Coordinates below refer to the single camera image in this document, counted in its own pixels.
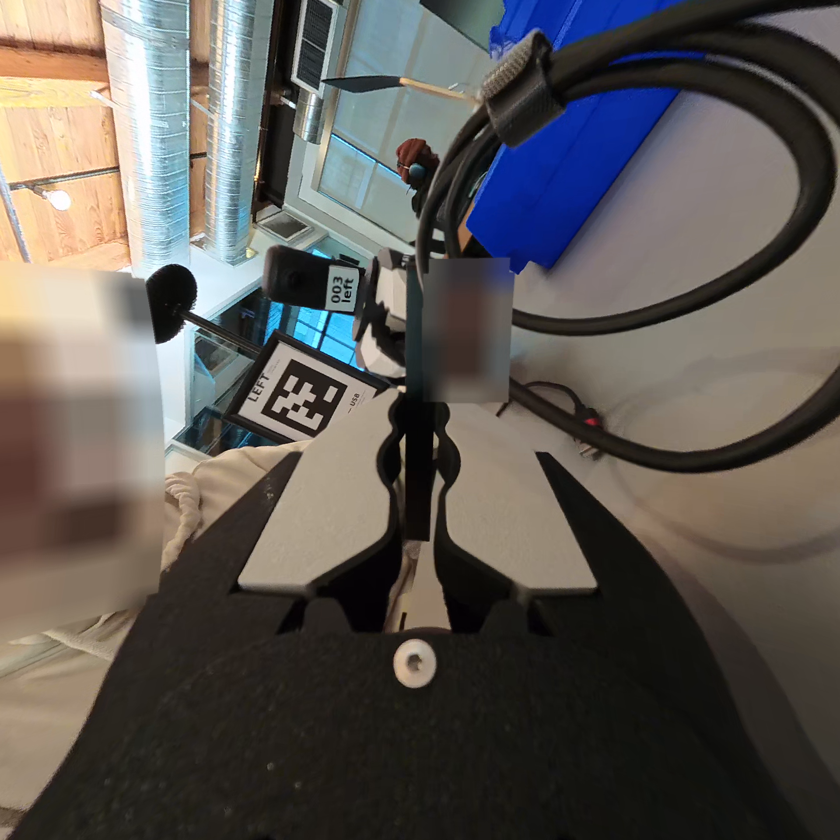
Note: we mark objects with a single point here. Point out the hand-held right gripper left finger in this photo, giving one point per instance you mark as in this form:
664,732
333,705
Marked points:
328,518

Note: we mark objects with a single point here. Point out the white vent grille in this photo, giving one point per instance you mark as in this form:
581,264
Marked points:
315,43

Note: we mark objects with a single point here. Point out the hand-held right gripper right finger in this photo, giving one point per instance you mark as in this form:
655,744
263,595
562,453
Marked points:
512,525

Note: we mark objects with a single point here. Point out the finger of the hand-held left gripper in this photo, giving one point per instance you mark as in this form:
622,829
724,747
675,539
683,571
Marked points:
394,282
384,358

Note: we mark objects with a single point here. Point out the ceiling light bulb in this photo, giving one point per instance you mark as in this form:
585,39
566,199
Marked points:
59,198

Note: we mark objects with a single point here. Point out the small wall vent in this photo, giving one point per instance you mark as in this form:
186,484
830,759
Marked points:
283,226

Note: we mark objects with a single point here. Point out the silver ventilation duct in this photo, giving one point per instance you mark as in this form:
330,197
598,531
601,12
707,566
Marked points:
229,131
148,131

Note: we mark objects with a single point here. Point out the blue plastic bin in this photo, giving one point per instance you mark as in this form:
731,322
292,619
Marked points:
558,197

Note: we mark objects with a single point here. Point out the short silver duct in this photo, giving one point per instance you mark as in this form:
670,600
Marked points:
308,118

